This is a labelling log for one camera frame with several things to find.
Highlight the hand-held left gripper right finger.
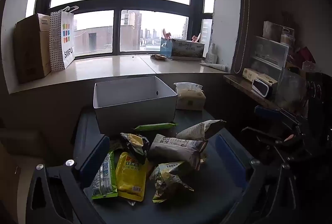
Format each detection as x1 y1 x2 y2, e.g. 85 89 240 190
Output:
215 134 301 224

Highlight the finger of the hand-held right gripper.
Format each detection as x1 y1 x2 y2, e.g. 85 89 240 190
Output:
241 127 288 148
254 105 303 131

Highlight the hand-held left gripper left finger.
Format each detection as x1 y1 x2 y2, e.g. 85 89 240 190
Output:
25 134 111 224

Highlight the green white snack packet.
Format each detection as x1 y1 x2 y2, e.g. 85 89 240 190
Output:
91 150 118 200

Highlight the white snack packet dark end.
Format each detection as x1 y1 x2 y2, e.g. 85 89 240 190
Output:
176 120 227 140

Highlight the dark yellow snack bag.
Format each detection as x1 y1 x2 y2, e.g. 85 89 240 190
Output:
120 132 150 165

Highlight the grey white snack packet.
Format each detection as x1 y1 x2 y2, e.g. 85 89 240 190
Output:
148 134 208 171

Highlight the white cardboard box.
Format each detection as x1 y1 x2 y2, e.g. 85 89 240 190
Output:
93 76 178 136

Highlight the green yellow snack packet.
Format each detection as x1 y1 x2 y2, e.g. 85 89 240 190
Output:
150 161 194 204

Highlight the long green snack packet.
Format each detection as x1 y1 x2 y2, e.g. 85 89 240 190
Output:
133 122 178 132

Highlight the white black desk clock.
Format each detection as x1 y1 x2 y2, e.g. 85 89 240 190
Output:
251 78 272 98

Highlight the clear plastic container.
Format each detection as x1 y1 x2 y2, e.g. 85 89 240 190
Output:
275 67 308 110

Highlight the cream green small carton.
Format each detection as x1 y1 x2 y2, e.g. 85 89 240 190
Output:
242 68 278 87

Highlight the marble side shelf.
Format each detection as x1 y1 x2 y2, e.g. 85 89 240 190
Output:
223 75 281 110

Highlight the blue tablecloth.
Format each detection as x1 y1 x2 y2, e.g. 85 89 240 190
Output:
73 106 257 224

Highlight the clear plastic drawer unit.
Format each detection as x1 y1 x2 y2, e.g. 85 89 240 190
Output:
250 36 289 70

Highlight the soft tissue pack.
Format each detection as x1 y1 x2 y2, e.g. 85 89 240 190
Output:
174 82 206 111

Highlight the white tube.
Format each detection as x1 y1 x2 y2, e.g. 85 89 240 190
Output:
200 62 230 71

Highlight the white plastic bottle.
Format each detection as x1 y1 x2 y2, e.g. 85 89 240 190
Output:
205 43 218 64

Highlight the blue printed carton box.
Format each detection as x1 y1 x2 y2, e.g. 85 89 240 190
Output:
160 38 205 61

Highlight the dotted white paper bag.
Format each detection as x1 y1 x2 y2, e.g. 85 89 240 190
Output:
49 6 79 72

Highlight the brown cardboard box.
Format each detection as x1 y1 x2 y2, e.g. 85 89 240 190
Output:
14 13 51 84

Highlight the beaded blind cord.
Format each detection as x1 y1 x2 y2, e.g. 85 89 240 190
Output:
232 0 251 74

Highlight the black window frame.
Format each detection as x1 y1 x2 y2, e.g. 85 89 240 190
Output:
35 0 217 60

